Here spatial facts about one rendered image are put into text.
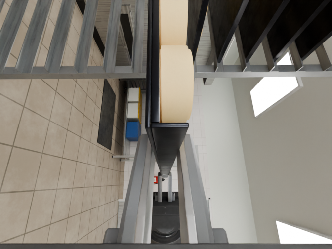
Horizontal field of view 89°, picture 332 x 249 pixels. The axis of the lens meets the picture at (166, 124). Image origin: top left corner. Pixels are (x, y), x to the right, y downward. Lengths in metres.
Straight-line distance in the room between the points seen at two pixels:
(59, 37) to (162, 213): 0.66
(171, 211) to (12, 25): 0.83
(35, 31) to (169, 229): 0.77
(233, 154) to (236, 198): 0.99
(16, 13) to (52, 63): 0.29
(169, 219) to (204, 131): 4.09
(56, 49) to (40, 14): 0.19
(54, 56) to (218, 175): 4.06
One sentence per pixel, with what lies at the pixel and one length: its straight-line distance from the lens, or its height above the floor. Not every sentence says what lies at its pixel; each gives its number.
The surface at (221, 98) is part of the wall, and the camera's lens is 4.95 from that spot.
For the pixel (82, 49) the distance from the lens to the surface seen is 0.70.
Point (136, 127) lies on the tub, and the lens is 3.75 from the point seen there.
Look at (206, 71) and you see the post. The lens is 0.60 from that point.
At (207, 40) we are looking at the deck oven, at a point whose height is 1.73.
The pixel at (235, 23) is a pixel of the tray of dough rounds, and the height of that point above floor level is 1.23.
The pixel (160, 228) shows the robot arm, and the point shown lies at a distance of 0.44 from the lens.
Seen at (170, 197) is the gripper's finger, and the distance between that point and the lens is 0.41.
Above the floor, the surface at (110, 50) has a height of 0.87.
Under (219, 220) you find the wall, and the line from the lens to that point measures 4.41.
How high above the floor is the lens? 1.05
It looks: 1 degrees up
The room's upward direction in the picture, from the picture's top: 89 degrees clockwise
